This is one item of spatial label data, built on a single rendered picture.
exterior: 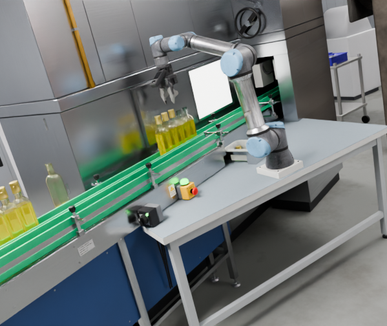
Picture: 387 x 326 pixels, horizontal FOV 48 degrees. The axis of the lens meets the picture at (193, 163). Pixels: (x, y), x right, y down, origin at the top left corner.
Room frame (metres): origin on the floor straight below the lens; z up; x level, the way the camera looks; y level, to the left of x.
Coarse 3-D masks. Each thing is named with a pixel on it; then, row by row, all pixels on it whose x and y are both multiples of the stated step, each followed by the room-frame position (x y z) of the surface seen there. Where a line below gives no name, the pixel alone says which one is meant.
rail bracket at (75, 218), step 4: (68, 208) 1.62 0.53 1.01; (72, 208) 1.62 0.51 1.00; (72, 212) 1.63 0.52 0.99; (72, 216) 1.63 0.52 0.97; (76, 216) 1.63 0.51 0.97; (72, 220) 1.63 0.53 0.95; (76, 220) 1.62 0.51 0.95; (80, 220) 1.60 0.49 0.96; (84, 220) 1.59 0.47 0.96; (76, 224) 1.63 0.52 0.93; (80, 228) 1.63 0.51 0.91; (76, 232) 1.63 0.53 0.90; (80, 232) 1.62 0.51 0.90; (84, 232) 1.63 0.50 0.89; (80, 236) 1.62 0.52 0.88
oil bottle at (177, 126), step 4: (172, 124) 2.36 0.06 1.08; (176, 124) 2.35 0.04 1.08; (180, 124) 2.38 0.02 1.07; (176, 128) 2.35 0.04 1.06; (180, 128) 2.37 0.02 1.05; (176, 132) 2.34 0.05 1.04; (180, 132) 2.36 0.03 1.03; (180, 136) 2.36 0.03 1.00; (180, 140) 2.35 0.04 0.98; (184, 140) 2.37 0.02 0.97; (180, 144) 2.35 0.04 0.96
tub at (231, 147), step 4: (236, 140) 2.58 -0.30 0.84; (240, 140) 2.57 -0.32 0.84; (244, 140) 2.55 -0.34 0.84; (232, 144) 2.54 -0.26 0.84; (236, 144) 2.57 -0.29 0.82; (240, 144) 2.57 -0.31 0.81; (244, 144) 2.55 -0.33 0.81; (228, 148) 2.50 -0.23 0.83; (232, 148) 2.53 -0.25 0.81; (244, 148) 2.55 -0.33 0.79
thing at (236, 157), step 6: (228, 156) 2.44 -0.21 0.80; (234, 156) 2.42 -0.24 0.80; (240, 156) 2.39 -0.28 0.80; (246, 156) 2.36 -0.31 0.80; (252, 156) 2.33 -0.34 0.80; (228, 162) 2.45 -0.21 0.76; (234, 162) 2.43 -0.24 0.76; (240, 162) 2.40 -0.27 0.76; (246, 162) 2.37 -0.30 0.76; (252, 162) 2.34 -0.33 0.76
